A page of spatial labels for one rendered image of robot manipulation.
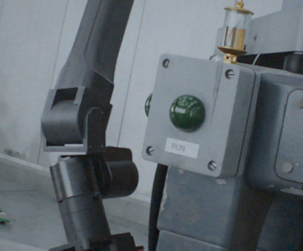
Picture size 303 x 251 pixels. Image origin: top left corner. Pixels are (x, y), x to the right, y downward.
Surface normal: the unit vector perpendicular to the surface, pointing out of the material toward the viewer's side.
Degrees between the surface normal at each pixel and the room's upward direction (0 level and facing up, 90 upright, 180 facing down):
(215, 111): 90
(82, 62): 71
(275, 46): 90
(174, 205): 90
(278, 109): 90
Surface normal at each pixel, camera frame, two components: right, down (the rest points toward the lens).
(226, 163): 0.84, 0.18
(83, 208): 0.10, -0.23
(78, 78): -0.56, -0.40
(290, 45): -0.97, -0.18
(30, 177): -0.50, -0.05
